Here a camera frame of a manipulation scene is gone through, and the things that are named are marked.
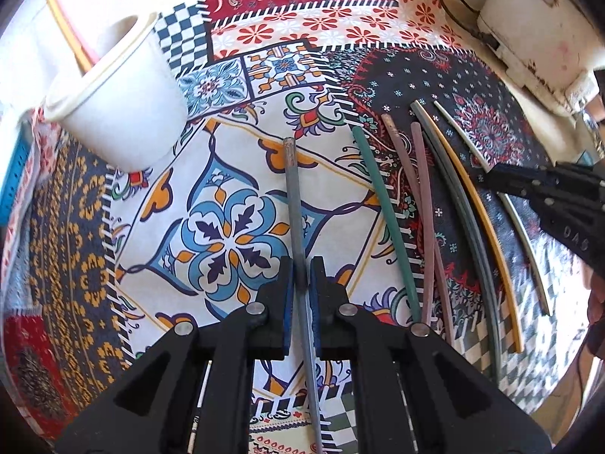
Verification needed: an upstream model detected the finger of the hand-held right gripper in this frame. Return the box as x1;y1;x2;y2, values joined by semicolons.
478;163;565;191
496;186;561;216

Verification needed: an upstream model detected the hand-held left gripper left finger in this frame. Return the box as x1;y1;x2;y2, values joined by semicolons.
54;256;294;454

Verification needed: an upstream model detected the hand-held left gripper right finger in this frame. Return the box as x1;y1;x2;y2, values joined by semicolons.
312;255;553;454

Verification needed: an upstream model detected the light grey chopstick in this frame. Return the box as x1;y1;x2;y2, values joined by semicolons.
432;99;553;317

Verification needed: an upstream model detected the orange chopstick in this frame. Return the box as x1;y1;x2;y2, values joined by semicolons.
418;101;524;354
40;0;93;75

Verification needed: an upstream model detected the dark grey chopstick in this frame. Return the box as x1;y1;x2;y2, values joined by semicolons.
409;99;503;384

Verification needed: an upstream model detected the grey-blue chopstick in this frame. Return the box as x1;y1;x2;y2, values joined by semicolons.
282;137;327;454

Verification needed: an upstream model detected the pink chopstick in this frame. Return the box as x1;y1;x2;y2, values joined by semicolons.
410;122;434;326
53;0;101;66

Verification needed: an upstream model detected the brown chopstick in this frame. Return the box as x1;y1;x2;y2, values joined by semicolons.
381;113;458;348

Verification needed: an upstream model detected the green chopstick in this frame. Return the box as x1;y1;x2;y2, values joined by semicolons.
351;125;424;325

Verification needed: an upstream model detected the white cup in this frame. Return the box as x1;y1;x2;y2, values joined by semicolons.
42;12;190;173

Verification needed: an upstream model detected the person's right forearm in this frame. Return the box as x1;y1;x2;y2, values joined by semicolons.
587;265;605;346

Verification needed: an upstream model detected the patterned tablecloth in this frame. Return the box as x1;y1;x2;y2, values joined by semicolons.
0;0;596;454

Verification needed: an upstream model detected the white slow cooker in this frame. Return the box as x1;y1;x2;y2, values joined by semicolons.
475;0;605;115

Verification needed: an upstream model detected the blue basket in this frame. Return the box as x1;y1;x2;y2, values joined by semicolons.
0;131;25;229

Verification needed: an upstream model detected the black power cable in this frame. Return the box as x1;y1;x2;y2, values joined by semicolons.
439;0;503;52

